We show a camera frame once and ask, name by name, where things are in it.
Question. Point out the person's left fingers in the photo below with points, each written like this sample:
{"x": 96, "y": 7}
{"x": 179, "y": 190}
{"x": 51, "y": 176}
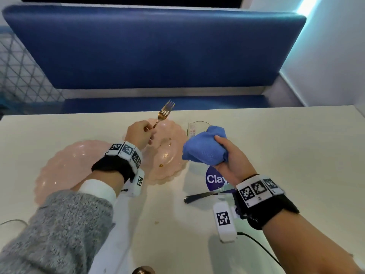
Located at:
{"x": 152, "y": 136}

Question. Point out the person's left forearm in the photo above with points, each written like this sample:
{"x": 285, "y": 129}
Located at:
{"x": 57, "y": 228}

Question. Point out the pink scalloped plate with crumbs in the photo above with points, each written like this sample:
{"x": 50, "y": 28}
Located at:
{"x": 168, "y": 154}

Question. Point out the right wristband with marker tags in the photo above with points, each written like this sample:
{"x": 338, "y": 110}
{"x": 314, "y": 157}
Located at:
{"x": 265, "y": 199}

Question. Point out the blue cloth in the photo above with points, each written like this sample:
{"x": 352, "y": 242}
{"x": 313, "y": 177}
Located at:
{"x": 204, "y": 149}

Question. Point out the brown round object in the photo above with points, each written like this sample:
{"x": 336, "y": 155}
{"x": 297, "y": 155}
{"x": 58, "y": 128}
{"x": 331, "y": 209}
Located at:
{"x": 144, "y": 270}

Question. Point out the dark metal spoon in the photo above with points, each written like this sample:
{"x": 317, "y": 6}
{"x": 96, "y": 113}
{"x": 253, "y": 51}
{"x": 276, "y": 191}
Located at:
{"x": 199, "y": 197}

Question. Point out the gold fork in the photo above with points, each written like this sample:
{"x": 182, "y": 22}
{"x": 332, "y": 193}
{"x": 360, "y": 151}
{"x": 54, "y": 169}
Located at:
{"x": 164, "y": 113}

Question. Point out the person's right forearm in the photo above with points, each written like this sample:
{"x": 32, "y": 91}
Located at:
{"x": 308, "y": 245}

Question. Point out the blue bench seat cushion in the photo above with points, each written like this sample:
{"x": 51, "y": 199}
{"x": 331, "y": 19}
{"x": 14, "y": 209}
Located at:
{"x": 165, "y": 104}

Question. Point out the person's left hand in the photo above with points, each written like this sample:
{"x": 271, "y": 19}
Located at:
{"x": 137, "y": 134}

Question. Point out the clear glass bowl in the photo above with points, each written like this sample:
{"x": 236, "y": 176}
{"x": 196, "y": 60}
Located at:
{"x": 196, "y": 128}

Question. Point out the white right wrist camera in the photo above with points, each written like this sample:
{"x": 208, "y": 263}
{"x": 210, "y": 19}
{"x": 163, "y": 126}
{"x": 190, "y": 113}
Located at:
{"x": 225, "y": 222}

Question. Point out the wristband with marker tags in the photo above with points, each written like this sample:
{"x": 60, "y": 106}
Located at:
{"x": 122, "y": 159}
{"x": 265, "y": 199}

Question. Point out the purple round sticker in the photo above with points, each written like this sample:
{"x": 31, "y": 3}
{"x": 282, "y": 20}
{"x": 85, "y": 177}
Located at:
{"x": 214, "y": 178}

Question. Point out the blue bench backrest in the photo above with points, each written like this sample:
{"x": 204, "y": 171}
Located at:
{"x": 154, "y": 48}

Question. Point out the left wristband with marker tags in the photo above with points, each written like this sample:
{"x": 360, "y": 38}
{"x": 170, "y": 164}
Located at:
{"x": 122, "y": 159}

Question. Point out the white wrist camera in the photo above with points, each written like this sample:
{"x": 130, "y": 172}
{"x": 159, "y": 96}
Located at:
{"x": 225, "y": 222}
{"x": 135, "y": 185}

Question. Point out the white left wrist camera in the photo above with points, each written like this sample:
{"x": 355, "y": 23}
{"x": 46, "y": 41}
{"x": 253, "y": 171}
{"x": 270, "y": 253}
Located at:
{"x": 135, "y": 185}

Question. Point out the person's right hand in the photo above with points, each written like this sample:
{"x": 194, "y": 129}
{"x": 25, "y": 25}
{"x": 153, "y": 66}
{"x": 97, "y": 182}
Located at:
{"x": 236, "y": 165}

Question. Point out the person's right thumb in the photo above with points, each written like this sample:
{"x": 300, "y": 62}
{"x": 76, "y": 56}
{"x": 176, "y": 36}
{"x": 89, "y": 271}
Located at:
{"x": 221, "y": 141}

